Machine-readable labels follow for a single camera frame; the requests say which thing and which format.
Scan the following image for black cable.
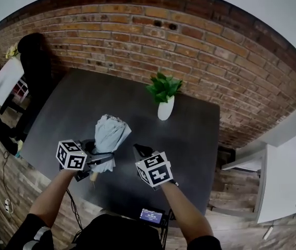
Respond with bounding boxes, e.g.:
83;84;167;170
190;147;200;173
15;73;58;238
65;188;84;231

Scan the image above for white cabinet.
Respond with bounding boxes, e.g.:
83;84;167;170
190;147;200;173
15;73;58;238
253;143;296;224

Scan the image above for person's right forearm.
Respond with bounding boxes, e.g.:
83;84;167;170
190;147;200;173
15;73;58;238
161;180;214;249

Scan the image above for small device with lit screen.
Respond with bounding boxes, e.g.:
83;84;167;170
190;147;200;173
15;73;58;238
139;207;165;224

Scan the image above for dark grey table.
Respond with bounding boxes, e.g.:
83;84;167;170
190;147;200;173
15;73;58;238
20;67;220;228

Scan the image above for person's black clothing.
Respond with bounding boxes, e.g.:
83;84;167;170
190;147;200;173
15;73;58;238
4;212;223;250

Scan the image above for white power strip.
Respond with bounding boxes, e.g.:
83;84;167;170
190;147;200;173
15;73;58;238
4;198;14;214

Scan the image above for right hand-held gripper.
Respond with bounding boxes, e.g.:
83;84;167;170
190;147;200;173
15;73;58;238
133;143;179;191

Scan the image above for light blue umbrella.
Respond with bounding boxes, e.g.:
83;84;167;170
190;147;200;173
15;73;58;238
90;115;132;185

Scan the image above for person's left forearm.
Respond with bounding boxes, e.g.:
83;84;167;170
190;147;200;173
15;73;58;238
28;168;76;228

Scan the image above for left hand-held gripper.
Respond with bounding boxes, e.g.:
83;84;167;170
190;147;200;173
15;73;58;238
55;139;115;182

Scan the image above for white shelf board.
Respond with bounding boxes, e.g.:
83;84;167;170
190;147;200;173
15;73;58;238
220;149;266;171

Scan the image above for green plant in white vase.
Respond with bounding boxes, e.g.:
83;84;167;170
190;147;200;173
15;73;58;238
145;71;183;121

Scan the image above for yellow flowers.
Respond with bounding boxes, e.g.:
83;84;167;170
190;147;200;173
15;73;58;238
5;42;20;60

